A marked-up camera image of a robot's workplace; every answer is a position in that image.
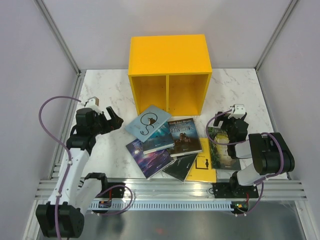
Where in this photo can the yellow notebook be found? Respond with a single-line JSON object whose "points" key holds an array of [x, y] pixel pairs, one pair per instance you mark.
{"points": [[202, 170]]}

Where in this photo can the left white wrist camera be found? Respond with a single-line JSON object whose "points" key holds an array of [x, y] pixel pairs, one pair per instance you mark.
{"points": [[93, 103]]}

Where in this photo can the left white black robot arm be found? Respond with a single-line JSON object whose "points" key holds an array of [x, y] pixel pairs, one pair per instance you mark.
{"points": [[63, 216]]}

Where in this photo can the light blue cat book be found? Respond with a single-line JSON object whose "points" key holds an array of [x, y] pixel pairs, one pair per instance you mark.
{"points": [[147, 123]]}

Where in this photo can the aluminium front rail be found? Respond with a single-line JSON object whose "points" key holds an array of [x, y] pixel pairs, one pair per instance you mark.
{"points": [[169, 189]]}

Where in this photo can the yellow wooden two-slot shelf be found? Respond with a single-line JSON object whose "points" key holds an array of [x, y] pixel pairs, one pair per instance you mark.
{"points": [[172, 72]]}

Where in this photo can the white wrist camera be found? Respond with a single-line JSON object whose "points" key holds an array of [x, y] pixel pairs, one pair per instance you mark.
{"points": [[93, 103], [237, 111]]}

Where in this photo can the white slotted cable duct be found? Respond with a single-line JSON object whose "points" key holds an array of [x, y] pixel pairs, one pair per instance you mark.
{"points": [[153, 205]]}

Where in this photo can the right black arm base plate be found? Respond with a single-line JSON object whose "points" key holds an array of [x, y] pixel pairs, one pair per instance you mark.
{"points": [[224, 190]]}

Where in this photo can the aluminium frame post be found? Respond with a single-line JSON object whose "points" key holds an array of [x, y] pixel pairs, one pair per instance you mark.
{"points": [[57, 34], [276, 33]]}

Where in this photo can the black Moon and Sixpence book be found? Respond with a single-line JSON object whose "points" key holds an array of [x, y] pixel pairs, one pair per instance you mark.
{"points": [[181, 167]]}

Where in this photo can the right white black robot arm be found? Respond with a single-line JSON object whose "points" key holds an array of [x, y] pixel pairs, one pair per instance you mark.
{"points": [[230, 141]]}

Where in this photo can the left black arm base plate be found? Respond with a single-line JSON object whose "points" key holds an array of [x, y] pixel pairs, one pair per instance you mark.
{"points": [[113, 190]]}

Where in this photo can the dark Wuthering Heights book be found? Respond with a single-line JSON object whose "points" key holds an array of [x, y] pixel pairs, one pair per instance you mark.
{"points": [[185, 137]]}

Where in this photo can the blue 20000 Leagues book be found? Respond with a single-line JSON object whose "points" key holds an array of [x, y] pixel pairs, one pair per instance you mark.
{"points": [[160, 140]]}

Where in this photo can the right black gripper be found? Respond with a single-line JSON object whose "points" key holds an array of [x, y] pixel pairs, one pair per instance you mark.
{"points": [[221, 118]]}

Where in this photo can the green Alice Wonderland book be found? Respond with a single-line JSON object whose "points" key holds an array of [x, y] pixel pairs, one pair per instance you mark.
{"points": [[220, 158]]}

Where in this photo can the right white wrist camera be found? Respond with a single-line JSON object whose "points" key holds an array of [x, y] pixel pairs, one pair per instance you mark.
{"points": [[237, 111]]}

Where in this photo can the right aluminium frame post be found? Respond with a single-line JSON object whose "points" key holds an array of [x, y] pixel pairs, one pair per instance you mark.
{"points": [[276, 33]]}

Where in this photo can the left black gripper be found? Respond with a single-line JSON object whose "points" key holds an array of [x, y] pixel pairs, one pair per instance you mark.
{"points": [[111, 125]]}

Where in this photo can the left aluminium frame post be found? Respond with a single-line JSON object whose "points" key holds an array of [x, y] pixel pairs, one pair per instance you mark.
{"points": [[57, 34]]}

